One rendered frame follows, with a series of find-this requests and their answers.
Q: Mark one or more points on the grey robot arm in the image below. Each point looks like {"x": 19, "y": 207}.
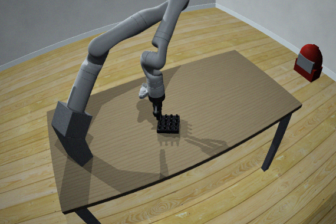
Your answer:
{"x": 168, "y": 13}

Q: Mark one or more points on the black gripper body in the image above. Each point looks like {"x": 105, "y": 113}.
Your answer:
{"x": 157, "y": 101}

